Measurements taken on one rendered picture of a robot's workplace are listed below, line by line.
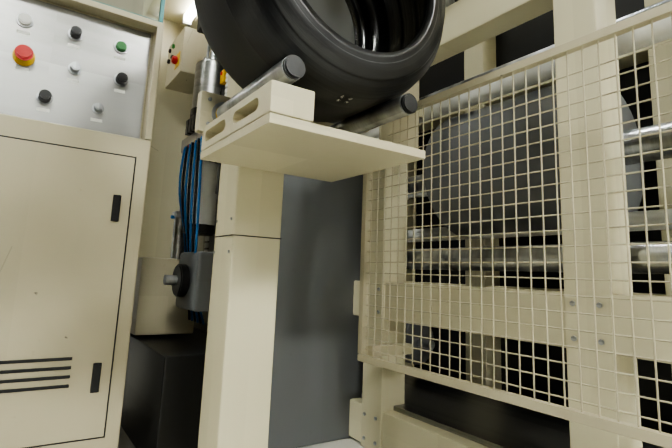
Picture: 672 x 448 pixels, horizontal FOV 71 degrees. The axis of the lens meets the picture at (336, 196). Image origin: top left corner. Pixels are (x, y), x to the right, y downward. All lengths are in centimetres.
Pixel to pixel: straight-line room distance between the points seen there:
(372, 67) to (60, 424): 114
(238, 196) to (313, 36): 45
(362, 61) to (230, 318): 65
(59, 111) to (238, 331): 78
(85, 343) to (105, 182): 42
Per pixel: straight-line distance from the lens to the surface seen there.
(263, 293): 120
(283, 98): 85
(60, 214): 141
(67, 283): 141
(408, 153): 99
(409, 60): 105
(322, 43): 92
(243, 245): 117
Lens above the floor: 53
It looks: 10 degrees up
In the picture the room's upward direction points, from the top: 2 degrees clockwise
